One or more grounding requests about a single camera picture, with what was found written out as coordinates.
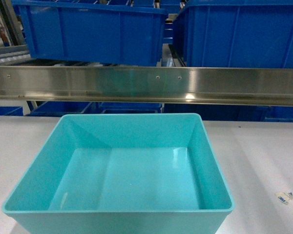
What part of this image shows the teal plastic bin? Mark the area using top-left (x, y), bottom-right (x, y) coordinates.
top-left (2, 114), bottom-right (234, 234)

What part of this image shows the blue bin upper left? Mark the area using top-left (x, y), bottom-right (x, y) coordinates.
top-left (12, 0), bottom-right (168, 66)

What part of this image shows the blue bin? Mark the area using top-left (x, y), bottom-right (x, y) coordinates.
top-left (173, 0), bottom-right (293, 69)
top-left (12, 0), bottom-right (168, 66)

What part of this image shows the blue bin upper right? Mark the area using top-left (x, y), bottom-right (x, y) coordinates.
top-left (173, 0), bottom-right (293, 69)

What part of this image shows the torn 3M tape sticker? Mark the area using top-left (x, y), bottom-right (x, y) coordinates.
top-left (275, 192), bottom-right (293, 205)

